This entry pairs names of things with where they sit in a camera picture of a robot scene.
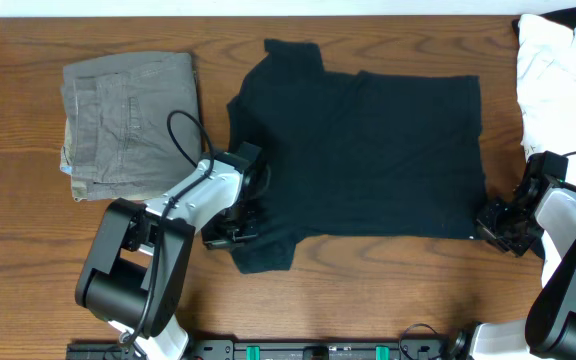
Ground black t-shirt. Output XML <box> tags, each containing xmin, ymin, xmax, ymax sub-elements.
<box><xmin>227</xmin><ymin>39</ymin><xmax>487</xmax><ymax>274</ymax></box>

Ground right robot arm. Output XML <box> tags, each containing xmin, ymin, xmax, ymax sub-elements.
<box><xmin>465</xmin><ymin>187</ymin><xmax>576</xmax><ymax>360</ymax></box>

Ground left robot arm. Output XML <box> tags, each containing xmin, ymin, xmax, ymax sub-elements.
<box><xmin>66</xmin><ymin>145</ymin><xmax>270</xmax><ymax>359</ymax></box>

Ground folded grey khaki pants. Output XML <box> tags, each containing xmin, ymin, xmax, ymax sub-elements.
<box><xmin>60</xmin><ymin>51</ymin><xmax>202</xmax><ymax>201</ymax></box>

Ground small black cable loop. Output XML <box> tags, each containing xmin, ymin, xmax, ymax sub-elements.
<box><xmin>397</xmin><ymin>322</ymin><xmax>444</xmax><ymax>360</ymax></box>

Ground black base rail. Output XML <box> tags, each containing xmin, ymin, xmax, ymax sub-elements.
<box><xmin>65</xmin><ymin>338</ymin><xmax>459</xmax><ymax>360</ymax></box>

